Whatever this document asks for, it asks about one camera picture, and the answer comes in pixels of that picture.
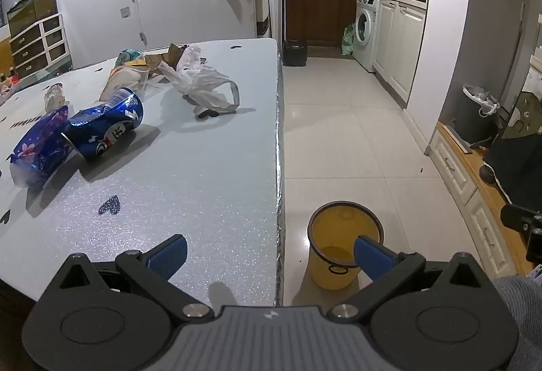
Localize black crate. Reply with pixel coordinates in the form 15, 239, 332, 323
283, 40, 308, 67

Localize white kitchen cabinets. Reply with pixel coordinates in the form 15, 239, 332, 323
373, 0, 428, 109

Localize white low cabinet wooden top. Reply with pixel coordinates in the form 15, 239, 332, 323
428, 121, 535, 279

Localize white shelf rack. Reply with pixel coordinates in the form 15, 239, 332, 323
527, 45, 542, 94

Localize clear plastic wrapper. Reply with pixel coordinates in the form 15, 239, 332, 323
44, 84, 67, 112

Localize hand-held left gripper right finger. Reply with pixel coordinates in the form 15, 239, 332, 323
327, 235, 487, 323

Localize grey bin with white liner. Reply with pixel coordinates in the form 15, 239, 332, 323
455, 84, 501, 146

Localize purple floral snack packet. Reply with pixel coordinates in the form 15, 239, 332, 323
9, 104, 75, 188

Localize white drawer cabinet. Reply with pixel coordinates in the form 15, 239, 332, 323
8, 13, 70, 80

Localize white washing machine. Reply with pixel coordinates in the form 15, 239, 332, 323
352, 0, 381, 73

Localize brown cardboard pieces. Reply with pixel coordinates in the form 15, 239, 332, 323
143, 43, 190, 78

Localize green patterned bag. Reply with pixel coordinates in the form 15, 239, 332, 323
341, 23, 356, 56

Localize white plastic bag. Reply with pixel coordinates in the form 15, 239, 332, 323
159, 45, 241, 116

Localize dark cloth with green patch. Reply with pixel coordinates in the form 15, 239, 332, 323
483, 92, 542, 206

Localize glass fish tank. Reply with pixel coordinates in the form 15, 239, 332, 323
6, 0, 58, 37

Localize person's grey trouser leg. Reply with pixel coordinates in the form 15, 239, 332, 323
493, 276, 542, 371

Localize crushed blue drink can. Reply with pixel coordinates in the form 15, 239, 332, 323
61, 87, 145, 161

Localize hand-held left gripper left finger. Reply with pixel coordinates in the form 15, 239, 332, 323
57, 233, 215, 323

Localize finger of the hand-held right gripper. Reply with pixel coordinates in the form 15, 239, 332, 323
500, 204, 542, 233

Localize white tan paper wrapper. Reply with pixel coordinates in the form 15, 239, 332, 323
99, 65, 150, 102

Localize yellow waste bin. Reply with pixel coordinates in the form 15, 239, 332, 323
307, 202, 385, 291

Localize teal snack packet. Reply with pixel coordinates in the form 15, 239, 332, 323
116, 49, 147, 68

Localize grey flat board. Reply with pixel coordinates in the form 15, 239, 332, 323
440, 123, 473, 154

